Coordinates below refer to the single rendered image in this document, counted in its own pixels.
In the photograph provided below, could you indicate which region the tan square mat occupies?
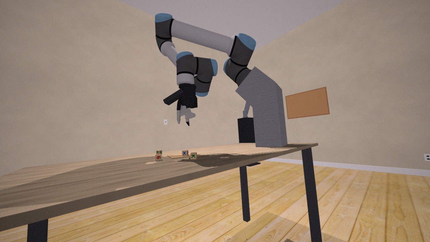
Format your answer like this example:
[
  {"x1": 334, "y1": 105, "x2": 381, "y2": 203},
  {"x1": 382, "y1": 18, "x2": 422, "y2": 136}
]
[{"x1": 168, "y1": 153, "x2": 190, "y2": 159}]

